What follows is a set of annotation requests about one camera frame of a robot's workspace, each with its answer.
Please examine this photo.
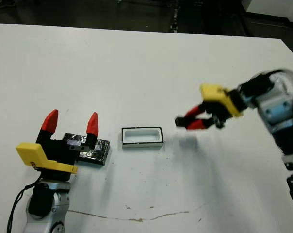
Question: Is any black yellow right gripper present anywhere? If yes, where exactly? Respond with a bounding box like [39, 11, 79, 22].
[184, 83, 248, 131]

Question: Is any black metal stand leg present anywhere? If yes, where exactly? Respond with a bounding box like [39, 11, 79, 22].
[169, 0, 181, 33]

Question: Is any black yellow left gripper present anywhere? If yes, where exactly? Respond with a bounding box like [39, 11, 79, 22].
[15, 109, 99, 182]

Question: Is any shiny black box lid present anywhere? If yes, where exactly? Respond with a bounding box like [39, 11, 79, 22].
[63, 132, 112, 166]

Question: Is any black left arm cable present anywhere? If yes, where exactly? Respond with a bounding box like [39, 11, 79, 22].
[6, 182, 42, 233]

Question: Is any black camera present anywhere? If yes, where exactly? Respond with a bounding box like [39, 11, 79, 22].
[174, 116, 190, 129]

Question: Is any white camera box base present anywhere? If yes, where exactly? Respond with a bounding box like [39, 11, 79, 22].
[121, 126, 165, 149]

